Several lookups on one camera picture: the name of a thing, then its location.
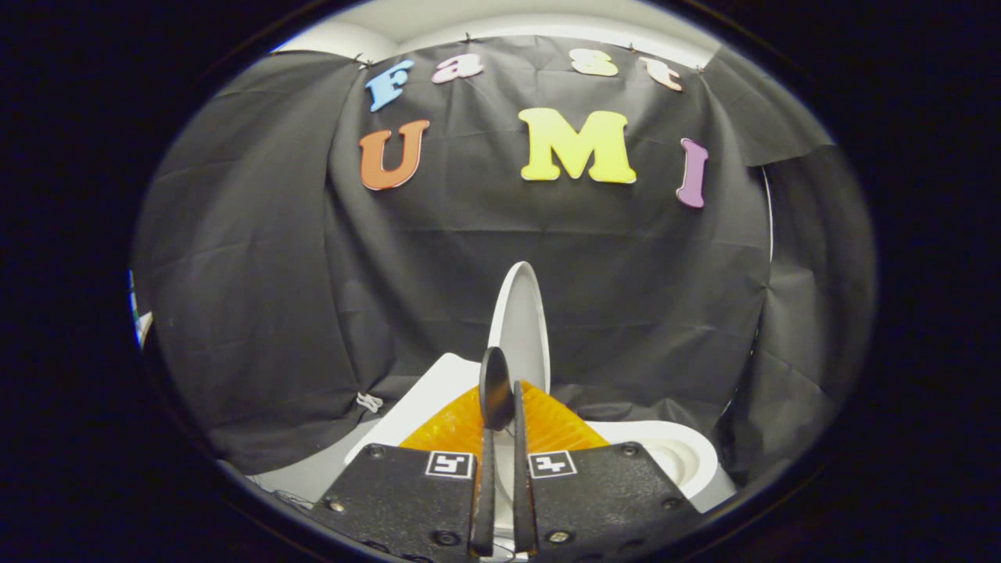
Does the white toilet lid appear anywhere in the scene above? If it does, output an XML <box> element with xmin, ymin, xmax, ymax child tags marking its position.
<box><xmin>488</xmin><ymin>261</ymin><xmax>552</xmax><ymax>396</ymax></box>

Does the black backdrop cloth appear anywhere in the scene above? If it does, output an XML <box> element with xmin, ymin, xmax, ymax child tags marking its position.
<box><xmin>131</xmin><ymin>33</ymin><xmax>877</xmax><ymax>487</ymax></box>

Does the white toilet seat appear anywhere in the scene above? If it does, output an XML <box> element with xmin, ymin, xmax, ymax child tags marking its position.
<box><xmin>585</xmin><ymin>420</ymin><xmax>719</xmax><ymax>503</ymax></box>

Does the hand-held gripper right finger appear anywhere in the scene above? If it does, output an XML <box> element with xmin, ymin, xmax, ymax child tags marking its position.
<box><xmin>512</xmin><ymin>380</ymin><xmax>702</xmax><ymax>559</ymax></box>

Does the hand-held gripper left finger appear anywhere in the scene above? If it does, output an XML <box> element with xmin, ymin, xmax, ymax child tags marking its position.
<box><xmin>311</xmin><ymin>346</ymin><xmax>515</xmax><ymax>561</ymax></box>

